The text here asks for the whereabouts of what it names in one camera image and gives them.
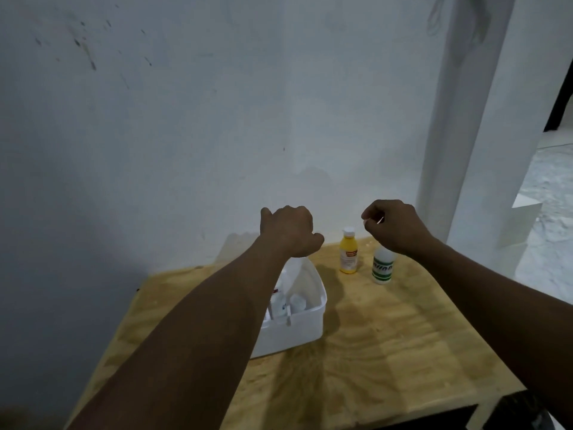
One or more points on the person's right hand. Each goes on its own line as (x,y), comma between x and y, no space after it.
(398,230)

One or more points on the person's left hand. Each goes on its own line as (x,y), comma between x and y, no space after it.
(288,228)

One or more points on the person's right thumb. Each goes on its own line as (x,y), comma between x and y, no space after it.
(370,228)

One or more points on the person's left thumb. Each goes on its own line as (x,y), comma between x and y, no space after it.
(316,244)

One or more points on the person's right forearm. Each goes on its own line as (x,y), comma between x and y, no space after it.
(501,304)

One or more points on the person's left forearm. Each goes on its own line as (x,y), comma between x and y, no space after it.
(192,340)

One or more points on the yellow medicine bottle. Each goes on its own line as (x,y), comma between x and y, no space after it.
(348,253)

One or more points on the white bottle with green label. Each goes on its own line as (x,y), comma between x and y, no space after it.
(383,266)

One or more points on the small white bottle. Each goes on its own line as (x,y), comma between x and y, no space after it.
(297,303)
(278,305)

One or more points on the white plastic storage box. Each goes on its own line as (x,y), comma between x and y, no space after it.
(304,322)

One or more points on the white table leg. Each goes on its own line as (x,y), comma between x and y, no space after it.
(485,411)

